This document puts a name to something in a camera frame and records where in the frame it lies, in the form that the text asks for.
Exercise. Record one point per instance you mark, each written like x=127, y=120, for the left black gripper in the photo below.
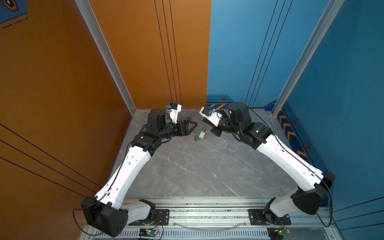
x=185, y=131

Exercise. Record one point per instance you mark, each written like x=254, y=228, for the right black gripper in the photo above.
x=215, y=131

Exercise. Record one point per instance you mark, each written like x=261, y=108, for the bunch of coloured key tags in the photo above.
x=200, y=136

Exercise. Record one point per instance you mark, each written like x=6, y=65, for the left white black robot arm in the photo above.
x=104, y=211

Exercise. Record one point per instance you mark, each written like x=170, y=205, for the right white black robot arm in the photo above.
x=313, y=185

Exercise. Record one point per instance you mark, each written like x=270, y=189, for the left green circuit board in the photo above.
x=148, y=234

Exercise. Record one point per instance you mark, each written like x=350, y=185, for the green circuit board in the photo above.
x=148, y=234
x=278, y=234

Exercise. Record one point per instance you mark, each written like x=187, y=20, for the right green circuit board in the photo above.
x=278, y=234

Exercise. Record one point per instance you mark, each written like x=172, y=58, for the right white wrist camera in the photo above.
x=213, y=117

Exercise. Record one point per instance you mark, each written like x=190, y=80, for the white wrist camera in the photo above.
x=174, y=110
x=213, y=117

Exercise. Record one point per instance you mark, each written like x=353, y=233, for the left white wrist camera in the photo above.
x=174, y=110

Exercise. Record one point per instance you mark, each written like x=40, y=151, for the aluminium rail frame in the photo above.
x=228, y=219

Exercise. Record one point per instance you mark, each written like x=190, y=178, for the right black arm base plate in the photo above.
x=259, y=217

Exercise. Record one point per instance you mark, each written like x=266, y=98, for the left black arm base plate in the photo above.
x=162, y=215

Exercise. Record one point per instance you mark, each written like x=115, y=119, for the right aluminium corner post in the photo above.
x=315, y=39

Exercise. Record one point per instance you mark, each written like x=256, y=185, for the aluminium corner post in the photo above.
x=104, y=49
x=315, y=39

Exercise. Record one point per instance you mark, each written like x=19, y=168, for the left aluminium corner post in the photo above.
x=104, y=49

